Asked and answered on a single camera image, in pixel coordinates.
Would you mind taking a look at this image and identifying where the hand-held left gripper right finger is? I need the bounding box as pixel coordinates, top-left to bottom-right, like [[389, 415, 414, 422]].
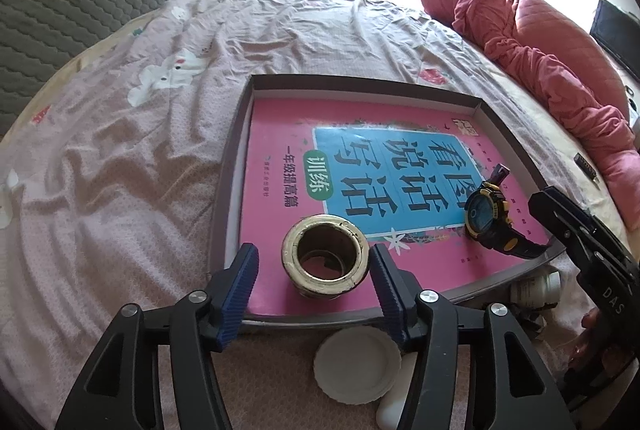
[[369, 243, 568, 430]]

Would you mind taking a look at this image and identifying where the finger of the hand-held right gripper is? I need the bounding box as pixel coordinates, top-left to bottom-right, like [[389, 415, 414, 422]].
[[545, 187, 640, 281], [529, 191, 628, 326]]

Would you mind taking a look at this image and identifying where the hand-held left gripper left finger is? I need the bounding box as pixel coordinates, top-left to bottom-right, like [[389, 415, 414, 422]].
[[55, 243, 261, 430]]

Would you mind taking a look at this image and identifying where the brass metal ring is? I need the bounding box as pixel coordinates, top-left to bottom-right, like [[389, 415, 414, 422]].
[[281, 213, 371, 298]]

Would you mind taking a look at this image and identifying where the white round lid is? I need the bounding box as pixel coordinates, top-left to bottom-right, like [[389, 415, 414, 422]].
[[313, 327, 402, 405]]

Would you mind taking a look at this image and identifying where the shallow brown cardboard box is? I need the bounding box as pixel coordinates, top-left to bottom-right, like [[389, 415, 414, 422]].
[[210, 74, 568, 328]]

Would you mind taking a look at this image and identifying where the white plastic bottle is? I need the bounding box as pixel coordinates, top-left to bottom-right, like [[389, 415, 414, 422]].
[[376, 352, 418, 429]]

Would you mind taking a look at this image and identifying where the black and yellow wristwatch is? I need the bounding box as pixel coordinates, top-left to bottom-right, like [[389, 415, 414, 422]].
[[462, 164, 551, 259]]

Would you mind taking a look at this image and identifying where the person's right hand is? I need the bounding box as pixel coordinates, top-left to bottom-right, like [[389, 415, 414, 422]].
[[567, 307, 608, 368]]

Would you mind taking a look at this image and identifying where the small white pill bottle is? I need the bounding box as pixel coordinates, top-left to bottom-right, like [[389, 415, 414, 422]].
[[510, 267, 563, 311]]

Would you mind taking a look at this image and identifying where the small black bar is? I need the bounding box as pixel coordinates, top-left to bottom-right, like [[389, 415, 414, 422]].
[[574, 154, 600, 183]]

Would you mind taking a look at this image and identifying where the pink and blue book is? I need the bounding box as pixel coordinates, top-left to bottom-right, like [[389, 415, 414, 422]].
[[239, 98, 553, 318]]

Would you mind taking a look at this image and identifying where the black television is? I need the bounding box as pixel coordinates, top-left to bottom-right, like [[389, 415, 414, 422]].
[[590, 0, 640, 81]]

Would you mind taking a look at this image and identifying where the pink quilt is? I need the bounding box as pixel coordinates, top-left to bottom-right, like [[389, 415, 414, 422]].
[[420, 0, 633, 231]]

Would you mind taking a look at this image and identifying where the grey quilted headboard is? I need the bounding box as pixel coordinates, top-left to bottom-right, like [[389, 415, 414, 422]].
[[0, 0, 211, 136]]

